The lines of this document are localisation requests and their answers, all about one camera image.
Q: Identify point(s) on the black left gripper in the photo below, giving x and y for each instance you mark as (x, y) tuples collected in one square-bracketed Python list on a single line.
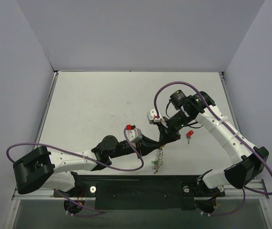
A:
[(139, 145)]

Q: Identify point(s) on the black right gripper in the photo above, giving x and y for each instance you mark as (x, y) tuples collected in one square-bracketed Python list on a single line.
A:
[(165, 129)]

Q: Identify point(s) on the metal disc key organizer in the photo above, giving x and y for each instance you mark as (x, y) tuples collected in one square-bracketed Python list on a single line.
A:
[(158, 159)]

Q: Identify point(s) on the red tag key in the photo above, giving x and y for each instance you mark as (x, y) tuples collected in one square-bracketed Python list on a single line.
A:
[(188, 135)]

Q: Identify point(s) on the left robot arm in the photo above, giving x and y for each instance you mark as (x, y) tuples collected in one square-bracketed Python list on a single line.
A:
[(50, 167)]

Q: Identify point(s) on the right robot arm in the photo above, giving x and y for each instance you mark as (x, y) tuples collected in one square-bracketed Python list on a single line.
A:
[(248, 161)]

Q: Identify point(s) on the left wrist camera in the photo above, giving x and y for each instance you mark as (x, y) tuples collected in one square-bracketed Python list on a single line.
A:
[(133, 134)]

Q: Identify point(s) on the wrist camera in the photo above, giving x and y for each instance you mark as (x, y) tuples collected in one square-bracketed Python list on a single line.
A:
[(133, 134), (152, 117)]

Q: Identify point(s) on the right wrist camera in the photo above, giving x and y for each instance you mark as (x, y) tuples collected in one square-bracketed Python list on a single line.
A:
[(152, 117)]

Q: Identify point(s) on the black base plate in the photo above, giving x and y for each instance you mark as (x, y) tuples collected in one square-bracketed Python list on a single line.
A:
[(143, 192)]

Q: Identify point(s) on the aluminium table edge rail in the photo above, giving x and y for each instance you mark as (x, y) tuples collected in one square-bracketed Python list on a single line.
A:
[(225, 89)]

